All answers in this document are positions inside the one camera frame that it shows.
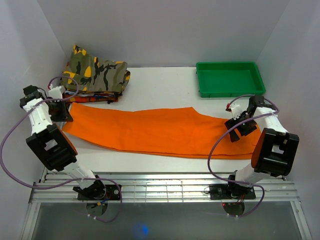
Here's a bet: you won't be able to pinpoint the orange trousers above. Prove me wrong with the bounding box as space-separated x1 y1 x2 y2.
61 102 262 161

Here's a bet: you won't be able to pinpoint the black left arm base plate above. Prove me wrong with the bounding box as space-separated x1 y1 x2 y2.
72 184 120 201

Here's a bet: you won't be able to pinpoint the stack of folded trousers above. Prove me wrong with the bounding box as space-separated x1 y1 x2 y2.
68 87 122 104

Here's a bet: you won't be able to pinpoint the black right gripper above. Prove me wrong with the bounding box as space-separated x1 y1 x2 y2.
224 112 258 143

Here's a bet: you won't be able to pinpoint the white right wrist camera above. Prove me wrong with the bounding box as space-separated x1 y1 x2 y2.
226 103 243 120

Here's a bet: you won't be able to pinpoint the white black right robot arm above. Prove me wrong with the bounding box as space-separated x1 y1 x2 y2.
224 94 300 199

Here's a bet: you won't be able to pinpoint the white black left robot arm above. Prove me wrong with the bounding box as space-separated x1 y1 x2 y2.
19 85 107 200

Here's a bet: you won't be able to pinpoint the aluminium table frame rail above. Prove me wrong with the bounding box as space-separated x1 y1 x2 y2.
29 172 300 203

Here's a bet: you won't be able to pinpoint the green plastic tray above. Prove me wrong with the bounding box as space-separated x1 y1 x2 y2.
196 61 266 98

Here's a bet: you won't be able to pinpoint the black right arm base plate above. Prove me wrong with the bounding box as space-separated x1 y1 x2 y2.
209 183 256 200

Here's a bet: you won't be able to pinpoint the camouflage folded trousers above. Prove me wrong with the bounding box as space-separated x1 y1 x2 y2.
61 45 131 94

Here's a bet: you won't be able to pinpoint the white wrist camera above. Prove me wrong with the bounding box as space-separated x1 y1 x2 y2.
48 84 66 101
226 103 243 120

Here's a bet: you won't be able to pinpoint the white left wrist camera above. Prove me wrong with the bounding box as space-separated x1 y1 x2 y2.
48 84 66 101

